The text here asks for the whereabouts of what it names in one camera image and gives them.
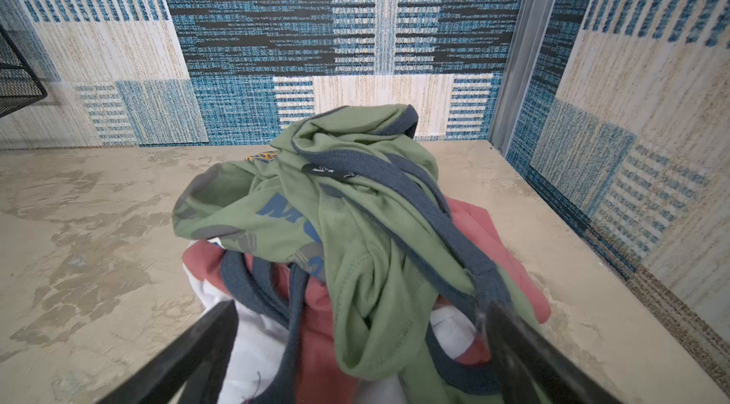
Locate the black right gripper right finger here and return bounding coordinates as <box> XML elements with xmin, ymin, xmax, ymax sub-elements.
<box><xmin>486</xmin><ymin>303</ymin><xmax>620</xmax><ymax>404</ymax></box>

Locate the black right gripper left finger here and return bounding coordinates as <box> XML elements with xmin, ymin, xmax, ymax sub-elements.
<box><xmin>101</xmin><ymin>301</ymin><xmax>238</xmax><ymax>403</ymax></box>

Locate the green t-shirt navy trim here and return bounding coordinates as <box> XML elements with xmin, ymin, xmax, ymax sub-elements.
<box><xmin>172</xmin><ymin>105</ymin><xmax>541</xmax><ymax>403</ymax></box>

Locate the black wire mesh shelf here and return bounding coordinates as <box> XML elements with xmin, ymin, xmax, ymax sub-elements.
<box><xmin>1</xmin><ymin>28</ymin><xmax>48</xmax><ymax>117</ymax></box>

